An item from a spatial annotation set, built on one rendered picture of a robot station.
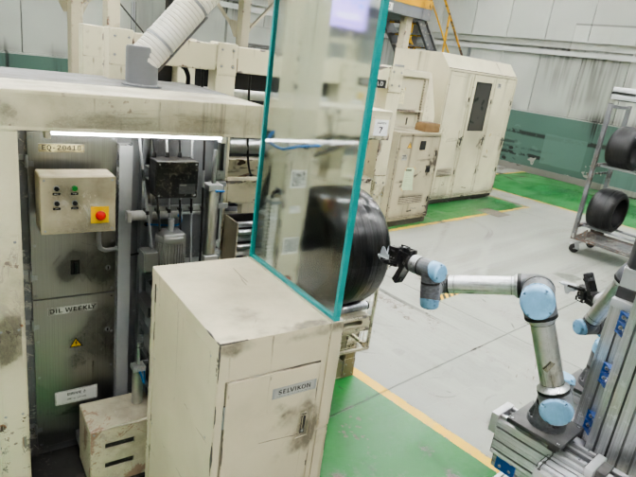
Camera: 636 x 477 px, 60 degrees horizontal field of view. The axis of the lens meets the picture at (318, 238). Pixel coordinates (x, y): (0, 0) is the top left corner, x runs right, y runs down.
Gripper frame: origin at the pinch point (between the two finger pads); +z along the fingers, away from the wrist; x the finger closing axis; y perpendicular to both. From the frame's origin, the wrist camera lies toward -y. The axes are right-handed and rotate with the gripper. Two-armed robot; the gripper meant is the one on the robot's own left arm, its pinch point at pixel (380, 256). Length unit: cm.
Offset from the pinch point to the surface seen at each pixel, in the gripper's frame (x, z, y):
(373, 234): 1.7, 3.9, 9.1
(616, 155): -527, 182, 34
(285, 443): 74, -48, -39
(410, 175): -352, 354, -10
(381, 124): -29, 41, 55
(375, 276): -0.9, 3.2, -10.1
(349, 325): -1.1, 18.7, -38.2
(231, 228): 39, 66, 1
